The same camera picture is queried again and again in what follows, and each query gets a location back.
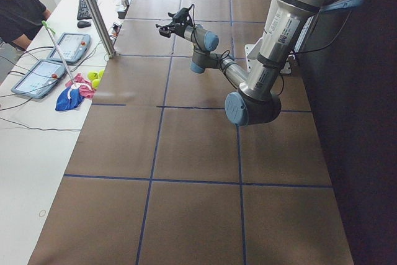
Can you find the blue cloth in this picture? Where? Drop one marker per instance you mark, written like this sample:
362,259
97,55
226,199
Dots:
63,103

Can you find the person in black shirt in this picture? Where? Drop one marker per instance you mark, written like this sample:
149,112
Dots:
21,20

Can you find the black computer mouse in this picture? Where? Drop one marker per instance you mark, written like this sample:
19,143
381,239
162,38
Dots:
83,24

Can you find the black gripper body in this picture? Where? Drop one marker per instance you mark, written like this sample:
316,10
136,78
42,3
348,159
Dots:
177,29

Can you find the spare tennis ball left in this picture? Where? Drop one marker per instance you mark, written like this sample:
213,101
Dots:
92,75

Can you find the teach pendant tablet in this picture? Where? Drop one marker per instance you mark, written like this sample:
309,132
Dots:
73,46
40,79

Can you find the black keyboard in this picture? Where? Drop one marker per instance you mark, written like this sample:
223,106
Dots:
83,11

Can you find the near teach pendant tablet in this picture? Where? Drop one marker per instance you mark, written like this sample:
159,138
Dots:
40,79

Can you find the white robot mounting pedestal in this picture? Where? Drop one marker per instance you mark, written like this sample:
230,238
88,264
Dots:
252,52

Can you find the spare tennis ball lower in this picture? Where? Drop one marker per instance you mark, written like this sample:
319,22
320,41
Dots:
95,83

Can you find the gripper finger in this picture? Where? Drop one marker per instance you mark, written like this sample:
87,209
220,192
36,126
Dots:
165,32
168,26

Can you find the aluminium frame post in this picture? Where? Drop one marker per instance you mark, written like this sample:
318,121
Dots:
101,28

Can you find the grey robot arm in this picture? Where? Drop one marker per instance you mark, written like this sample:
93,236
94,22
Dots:
253,102

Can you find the pink cloth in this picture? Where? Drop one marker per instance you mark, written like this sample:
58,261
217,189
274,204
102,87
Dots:
83,86

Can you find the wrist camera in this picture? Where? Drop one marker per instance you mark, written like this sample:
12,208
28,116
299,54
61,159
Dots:
181,17

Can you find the far teach pendant tablet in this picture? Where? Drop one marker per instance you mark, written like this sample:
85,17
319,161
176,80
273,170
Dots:
73,46

